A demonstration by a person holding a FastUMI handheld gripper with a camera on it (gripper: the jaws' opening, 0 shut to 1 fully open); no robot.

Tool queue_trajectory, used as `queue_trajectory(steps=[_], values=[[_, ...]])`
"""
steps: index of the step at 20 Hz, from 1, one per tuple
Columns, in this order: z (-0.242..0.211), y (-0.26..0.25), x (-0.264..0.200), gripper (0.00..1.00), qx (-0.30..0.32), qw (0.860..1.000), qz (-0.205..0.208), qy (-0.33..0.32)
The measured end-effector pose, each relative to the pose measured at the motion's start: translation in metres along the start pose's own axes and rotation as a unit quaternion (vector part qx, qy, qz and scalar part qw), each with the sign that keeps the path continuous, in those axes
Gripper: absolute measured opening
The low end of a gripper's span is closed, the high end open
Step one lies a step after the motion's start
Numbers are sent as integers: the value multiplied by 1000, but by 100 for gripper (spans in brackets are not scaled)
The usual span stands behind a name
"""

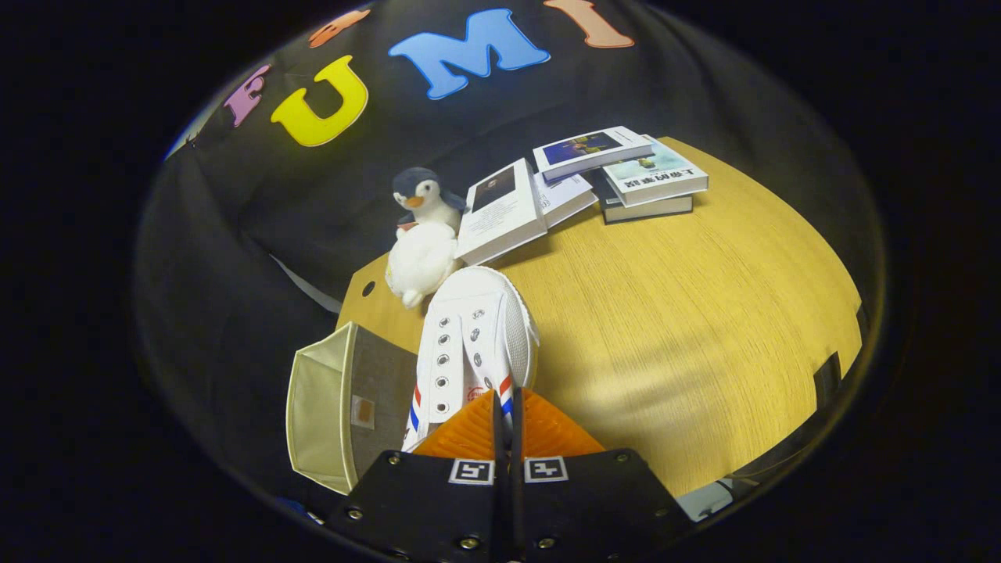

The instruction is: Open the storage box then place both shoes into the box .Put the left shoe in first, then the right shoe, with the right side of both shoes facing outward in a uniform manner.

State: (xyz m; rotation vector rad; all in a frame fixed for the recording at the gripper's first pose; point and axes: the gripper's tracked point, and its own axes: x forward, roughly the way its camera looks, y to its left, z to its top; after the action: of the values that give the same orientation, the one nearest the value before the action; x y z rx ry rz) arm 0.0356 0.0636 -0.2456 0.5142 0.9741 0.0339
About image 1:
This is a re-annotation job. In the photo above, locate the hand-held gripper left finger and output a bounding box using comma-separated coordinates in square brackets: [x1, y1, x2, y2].
[325, 389, 509, 563]

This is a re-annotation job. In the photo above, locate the dark cover book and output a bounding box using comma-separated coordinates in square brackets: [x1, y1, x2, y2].
[587, 168, 695, 226]

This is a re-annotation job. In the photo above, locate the grey fabric storage box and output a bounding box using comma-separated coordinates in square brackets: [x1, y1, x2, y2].
[285, 321, 419, 495]

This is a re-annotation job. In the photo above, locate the penguin plush toy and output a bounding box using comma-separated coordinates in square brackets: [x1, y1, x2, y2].
[391, 167, 468, 235]

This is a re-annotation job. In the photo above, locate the blue cover book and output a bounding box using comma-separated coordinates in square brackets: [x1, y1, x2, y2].
[533, 126, 655, 183]

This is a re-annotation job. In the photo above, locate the white canvas shoe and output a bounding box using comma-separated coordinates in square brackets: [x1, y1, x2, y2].
[401, 266, 540, 453]

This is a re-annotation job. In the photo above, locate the pale teal cover book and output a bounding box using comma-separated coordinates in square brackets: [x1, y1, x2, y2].
[601, 134, 710, 208]

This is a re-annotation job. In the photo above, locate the white round plush toy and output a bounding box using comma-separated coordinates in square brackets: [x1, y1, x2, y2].
[385, 221, 461, 310]

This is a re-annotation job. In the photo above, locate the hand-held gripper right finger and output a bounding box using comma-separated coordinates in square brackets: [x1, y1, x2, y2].
[511, 387, 695, 563]

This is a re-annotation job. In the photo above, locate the black backdrop cloth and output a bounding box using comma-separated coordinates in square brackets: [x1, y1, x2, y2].
[133, 0, 888, 486]

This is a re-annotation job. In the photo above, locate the thick white book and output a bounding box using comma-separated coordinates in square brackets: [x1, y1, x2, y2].
[454, 158, 548, 268]

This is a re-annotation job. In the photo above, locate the thin white book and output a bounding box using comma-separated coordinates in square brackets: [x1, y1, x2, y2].
[532, 170, 599, 230]

